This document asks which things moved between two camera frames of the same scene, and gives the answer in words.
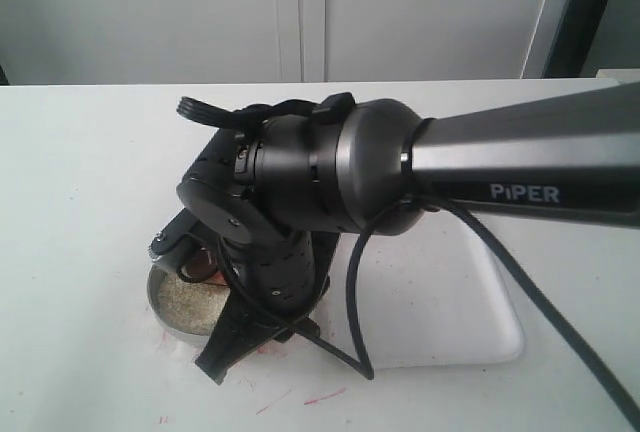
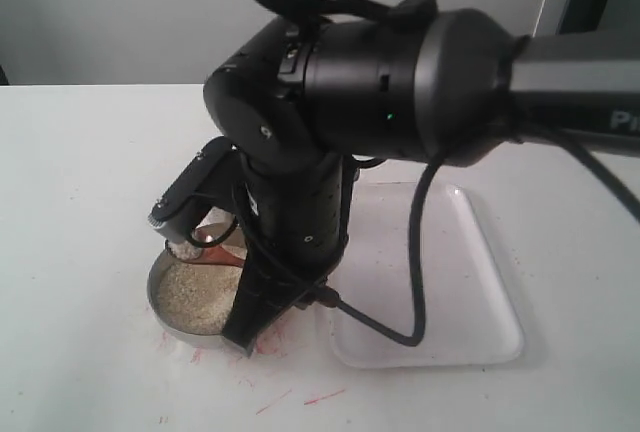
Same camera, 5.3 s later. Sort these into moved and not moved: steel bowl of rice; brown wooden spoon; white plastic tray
Moved: brown wooden spoon
Not moved: steel bowl of rice; white plastic tray
